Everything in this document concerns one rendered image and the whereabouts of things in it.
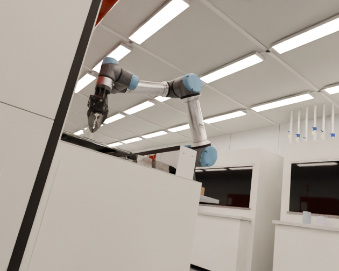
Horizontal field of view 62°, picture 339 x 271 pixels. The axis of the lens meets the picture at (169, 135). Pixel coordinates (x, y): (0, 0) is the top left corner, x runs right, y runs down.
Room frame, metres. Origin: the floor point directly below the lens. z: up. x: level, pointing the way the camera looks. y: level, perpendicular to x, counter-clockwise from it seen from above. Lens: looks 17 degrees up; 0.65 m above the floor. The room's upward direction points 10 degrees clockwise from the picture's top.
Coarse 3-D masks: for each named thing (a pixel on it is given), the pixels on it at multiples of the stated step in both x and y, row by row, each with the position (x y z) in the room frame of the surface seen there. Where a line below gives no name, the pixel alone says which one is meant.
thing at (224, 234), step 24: (216, 168) 4.91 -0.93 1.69; (240, 168) 4.46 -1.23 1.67; (264, 168) 4.24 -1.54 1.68; (216, 192) 4.85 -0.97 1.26; (240, 192) 4.42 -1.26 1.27; (264, 192) 4.26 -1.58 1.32; (216, 216) 4.49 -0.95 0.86; (240, 216) 4.08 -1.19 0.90; (264, 216) 4.29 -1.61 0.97; (216, 240) 4.44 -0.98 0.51; (240, 240) 4.13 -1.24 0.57; (264, 240) 4.31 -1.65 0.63; (192, 264) 5.20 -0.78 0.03; (216, 264) 4.40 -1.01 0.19; (240, 264) 4.16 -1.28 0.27; (264, 264) 4.33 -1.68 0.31
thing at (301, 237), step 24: (288, 144) 3.78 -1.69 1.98; (312, 144) 3.50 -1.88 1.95; (336, 144) 3.25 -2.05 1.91; (288, 168) 3.76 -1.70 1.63; (312, 168) 3.49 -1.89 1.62; (336, 168) 3.24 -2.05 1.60; (288, 192) 3.75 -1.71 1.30; (312, 192) 3.48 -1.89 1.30; (336, 192) 3.24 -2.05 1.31; (288, 216) 3.73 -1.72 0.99; (312, 216) 3.48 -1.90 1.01; (336, 216) 3.24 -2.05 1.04; (288, 240) 3.49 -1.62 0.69; (312, 240) 3.25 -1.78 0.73; (336, 240) 3.04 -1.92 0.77; (288, 264) 3.47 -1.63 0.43; (312, 264) 3.25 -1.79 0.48; (336, 264) 3.04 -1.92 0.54
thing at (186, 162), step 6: (180, 150) 1.14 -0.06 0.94; (186, 150) 1.16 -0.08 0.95; (192, 150) 1.18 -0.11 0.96; (180, 156) 1.14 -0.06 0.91; (186, 156) 1.16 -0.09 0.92; (192, 156) 1.18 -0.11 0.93; (180, 162) 1.15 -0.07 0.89; (186, 162) 1.16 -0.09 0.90; (192, 162) 1.18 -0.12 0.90; (180, 168) 1.15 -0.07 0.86; (186, 168) 1.17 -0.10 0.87; (192, 168) 1.18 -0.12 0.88; (180, 174) 1.15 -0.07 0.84; (186, 174) 1.17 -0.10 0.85; (192, 174) 1.19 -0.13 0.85
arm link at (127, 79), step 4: (124, 72) 1.20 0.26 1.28; (128, 72) 1.22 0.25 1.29; (120, 76) 1.20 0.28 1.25; (124, 76) 1.21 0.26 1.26; (128, 76) 1.21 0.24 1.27; (132, 76) 1.23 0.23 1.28; (136, 76) 1.24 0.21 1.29; (116, 80) 1.21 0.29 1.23; (120, 80) 1.21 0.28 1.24; (124, 80) 1.22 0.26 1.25; (128, 80) 1.22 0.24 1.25; (132, 80) 1.23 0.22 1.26; (136, 80) 1.24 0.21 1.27; (116, 84) 1.28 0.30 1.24; (120, 84) 1.25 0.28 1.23; (124, 84) 1.24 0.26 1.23; (128, 84) 1.24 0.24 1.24; (132, 84) 1.24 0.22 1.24; (136, 84) 1.25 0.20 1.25; (116, 88) 1.31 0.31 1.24; (120, 88) 1.29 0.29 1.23; (124, 88) 1.29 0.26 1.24; (128, 88) 1.27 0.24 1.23; (132, 88) 1.27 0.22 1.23
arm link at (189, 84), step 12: (180, 84) 1.42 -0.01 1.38; (192, 84) 1.39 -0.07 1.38; (180, 96) 1.46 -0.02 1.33; (192, 96) 1.42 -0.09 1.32; (192, 108) 1.46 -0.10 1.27; (192, 120) 1.48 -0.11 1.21; (192, 132) 1.52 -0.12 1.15; (204, 132) 1.51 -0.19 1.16; (192, 144) 1.56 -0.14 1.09; (204, 144) 1.51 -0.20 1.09; (204, 156) 1.50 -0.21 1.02; (216, 156) 1.55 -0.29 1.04
